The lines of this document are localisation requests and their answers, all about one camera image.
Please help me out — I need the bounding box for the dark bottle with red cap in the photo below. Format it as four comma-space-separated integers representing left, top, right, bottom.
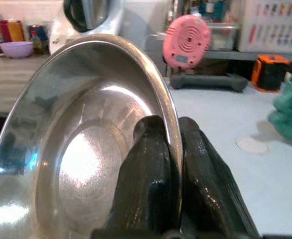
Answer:
27, 23, 50, 55

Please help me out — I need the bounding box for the pink kitchen scale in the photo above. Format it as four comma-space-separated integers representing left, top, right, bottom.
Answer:
161, 13, 212, 70

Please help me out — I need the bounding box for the steel mixer bowl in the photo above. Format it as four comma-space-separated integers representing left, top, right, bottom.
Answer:
63, 0, 112, 33

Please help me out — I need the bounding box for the purple plastic bowl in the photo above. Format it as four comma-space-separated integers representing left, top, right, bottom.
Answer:
0, 41, 34, 59

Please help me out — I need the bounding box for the white stand mixer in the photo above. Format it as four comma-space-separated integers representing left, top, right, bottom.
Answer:
48, 0, 146, 56

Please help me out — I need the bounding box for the orange and black bag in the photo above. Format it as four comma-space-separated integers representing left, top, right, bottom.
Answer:
251, 54, 292, 93

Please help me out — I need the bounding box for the stainless steel plate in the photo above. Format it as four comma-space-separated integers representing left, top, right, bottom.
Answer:
0, 33, 183, 239

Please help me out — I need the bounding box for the white round coaster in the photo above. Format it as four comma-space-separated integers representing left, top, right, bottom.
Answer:
236, 136, 270, 155

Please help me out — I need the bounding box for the red and yellow tin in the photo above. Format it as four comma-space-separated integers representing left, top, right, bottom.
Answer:
0, 19, 26, 43

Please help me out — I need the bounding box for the dark grey stand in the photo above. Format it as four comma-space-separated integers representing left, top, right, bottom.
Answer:
169, 68, 249, 93

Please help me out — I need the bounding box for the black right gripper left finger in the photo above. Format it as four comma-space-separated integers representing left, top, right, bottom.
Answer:
93, 115, 173, 239

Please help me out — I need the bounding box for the green cloth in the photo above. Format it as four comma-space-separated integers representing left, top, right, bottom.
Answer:
267, 74, 292, 145

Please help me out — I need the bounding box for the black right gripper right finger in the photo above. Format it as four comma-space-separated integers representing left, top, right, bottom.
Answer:
179, 116, 262, 239

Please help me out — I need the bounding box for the clear plastic container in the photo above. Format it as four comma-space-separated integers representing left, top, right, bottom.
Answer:
207, 21, 242, 52

